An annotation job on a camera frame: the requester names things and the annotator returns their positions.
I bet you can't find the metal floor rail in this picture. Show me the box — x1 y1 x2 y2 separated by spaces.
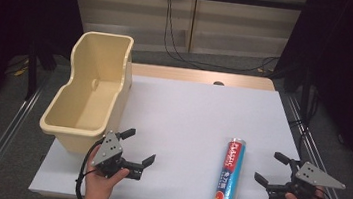
273 92 353 199
0 67 53 199

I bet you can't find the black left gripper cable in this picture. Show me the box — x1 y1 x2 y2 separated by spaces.
74 135 108 199

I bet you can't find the person's left hand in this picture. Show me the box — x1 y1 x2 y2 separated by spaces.
82 153 133 199

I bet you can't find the black floor cable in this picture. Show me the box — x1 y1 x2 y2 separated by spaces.
159 0 287 78

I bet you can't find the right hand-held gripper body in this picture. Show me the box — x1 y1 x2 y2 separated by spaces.
283 159 349 199

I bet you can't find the black curtain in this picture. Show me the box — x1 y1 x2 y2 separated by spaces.
0 0 89 147
261 0 353 193

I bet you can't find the cream plastic bin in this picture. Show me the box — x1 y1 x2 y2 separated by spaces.
36 26 138 160

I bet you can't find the white table mat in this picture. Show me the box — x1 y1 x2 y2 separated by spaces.
27 63 312 199

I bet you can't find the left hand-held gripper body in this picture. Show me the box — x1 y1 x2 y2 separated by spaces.
89 129 135 181

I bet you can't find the blue cling film roll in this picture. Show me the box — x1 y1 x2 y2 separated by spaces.
209 135 248 199

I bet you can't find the yellow floor cable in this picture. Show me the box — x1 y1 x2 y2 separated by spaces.
12 56 32 79

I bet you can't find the black stand leg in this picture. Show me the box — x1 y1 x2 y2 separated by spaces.
22 40 44 102
297 66 316 124

